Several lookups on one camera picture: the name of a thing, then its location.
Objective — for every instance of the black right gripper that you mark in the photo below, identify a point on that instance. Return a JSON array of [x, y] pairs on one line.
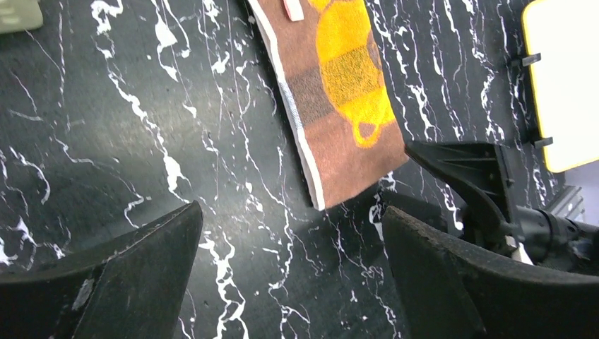
[[479, 173]]

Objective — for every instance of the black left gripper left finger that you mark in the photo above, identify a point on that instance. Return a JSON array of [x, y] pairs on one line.
[[129, 287]]

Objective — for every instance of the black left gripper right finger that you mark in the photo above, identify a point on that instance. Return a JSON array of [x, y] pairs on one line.
[[449, 288]]

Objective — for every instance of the orange patterned towel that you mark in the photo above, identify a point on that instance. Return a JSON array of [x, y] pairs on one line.
[[329, 73]]

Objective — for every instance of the wood framed whiteboard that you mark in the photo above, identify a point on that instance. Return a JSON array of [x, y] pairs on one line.
[[565, 79]]

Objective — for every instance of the light green plastic basket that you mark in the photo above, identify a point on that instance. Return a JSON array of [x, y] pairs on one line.
[[20, 15]]

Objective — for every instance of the aluminium rail frame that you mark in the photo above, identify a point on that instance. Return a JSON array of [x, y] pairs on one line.
[[569, 203]]

